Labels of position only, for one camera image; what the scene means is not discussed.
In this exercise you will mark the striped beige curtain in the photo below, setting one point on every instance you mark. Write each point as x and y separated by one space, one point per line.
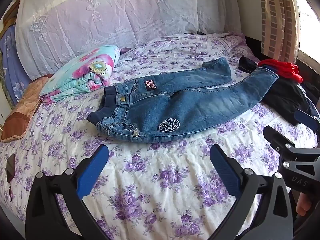
277 17

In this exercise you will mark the wooden headboard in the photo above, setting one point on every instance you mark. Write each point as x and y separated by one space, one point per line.
10 20

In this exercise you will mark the red garment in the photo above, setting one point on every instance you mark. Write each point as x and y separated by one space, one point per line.
282 68

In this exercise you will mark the person's right hand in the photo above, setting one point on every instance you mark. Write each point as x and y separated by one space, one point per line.
303 205

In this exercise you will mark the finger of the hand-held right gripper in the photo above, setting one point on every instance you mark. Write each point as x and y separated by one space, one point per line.
276 136
307 120

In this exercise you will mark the folded floral blanket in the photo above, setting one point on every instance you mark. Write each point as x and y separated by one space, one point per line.
82 72

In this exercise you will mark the black garment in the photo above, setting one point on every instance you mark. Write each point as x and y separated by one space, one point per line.
285 97

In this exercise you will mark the black phone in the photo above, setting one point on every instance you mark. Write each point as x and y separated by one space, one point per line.
10 167

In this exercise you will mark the brown pillow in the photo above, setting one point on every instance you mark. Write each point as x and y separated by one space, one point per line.
23 110

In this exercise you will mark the blue patterned cloth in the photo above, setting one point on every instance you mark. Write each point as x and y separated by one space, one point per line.
12 62

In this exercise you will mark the purple floral pillow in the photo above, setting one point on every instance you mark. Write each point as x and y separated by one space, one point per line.
238 43

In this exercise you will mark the small black cloth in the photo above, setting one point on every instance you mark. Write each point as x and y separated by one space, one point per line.
247 63

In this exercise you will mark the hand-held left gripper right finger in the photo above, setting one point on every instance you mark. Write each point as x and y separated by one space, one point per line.
225 167

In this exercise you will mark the window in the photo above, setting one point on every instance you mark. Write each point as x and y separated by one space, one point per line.
308 25

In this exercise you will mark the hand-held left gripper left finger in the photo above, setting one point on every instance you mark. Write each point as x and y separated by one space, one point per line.
93 168

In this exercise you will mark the blue denim pants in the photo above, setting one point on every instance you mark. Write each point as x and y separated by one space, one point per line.
175 105

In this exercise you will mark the white lace cover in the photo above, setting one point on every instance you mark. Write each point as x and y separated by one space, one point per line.
112 15

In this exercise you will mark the purple floral bed sheet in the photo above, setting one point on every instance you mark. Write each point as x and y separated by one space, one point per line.
150 180

